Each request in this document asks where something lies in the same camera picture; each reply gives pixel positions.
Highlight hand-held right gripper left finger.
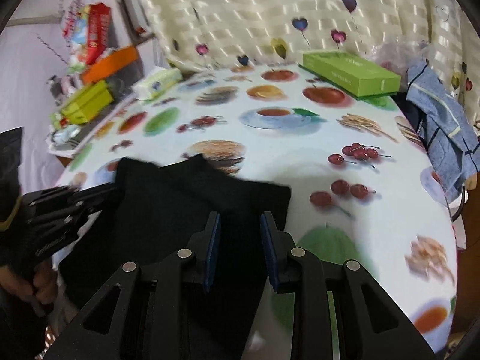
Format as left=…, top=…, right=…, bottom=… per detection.
left=43, top=211, right=222, bottom=360

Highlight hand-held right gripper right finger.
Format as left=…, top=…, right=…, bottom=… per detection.
left=260, top=211, right=437, bottom=360

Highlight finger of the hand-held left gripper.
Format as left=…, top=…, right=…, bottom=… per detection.
left=80, top=194, right=124, bottom=224
left=73, top=182, right=122, bottom=204

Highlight black pants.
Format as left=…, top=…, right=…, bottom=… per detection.
left=58, top=155, right=292, bottom=346

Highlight person's left hand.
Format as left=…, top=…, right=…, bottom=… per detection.
left=0, top=259, right=60, bottom=307

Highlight black white striped tray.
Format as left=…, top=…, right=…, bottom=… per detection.
left=47, top=94, right=139, bottom=157

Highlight yellow green box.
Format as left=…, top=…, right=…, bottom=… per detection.
left=58, top=80, right=114, bottom=124

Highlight dark grey box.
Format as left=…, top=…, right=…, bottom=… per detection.
left=108, top=78, right=132, bottom=100

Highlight person's dark clothing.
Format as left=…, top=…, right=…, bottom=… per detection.
left=0, top=296, right=47, bottom=360

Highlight pink white bottle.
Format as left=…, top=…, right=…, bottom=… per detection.
left=62, top=75, right=82, bottom=95

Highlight dark jar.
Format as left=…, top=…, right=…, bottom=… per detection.
left=47, top=75, right=66, bottom=103

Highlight perforated plastic stool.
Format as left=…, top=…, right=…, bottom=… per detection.
left=43, top=324, right=67, bottom=351

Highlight white tissue pack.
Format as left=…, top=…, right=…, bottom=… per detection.
left=132, top=67, right=184, bottom=101

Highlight orange box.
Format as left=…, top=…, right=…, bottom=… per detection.
left=82, top=46, right=139, bottom=85

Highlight white green packet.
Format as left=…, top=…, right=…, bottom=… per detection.
left=62, top=5, right=92, bottom=66

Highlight dark navy garment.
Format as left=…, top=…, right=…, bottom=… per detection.
left=392, top=92, right=426, bottom=143

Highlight wooden cabinet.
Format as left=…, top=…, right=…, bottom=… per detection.
left=450, top=112, right=480, bottom=256

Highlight flat green box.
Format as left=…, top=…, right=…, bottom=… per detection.
left=299, top=50, right=402, bottom=100

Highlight blue striped garment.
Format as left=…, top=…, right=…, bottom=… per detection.
left=407, top=62, right=479, bottom=203

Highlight clear plastic bag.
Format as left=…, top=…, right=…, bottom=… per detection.
left=369, top=34, right=432, bottom=72

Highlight cream heart patterned curtain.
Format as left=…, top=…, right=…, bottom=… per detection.
left=133, top=0, right=480, bottom=121

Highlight window frame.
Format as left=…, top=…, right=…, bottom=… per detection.
left=110, top=0, right=156, bottom=46

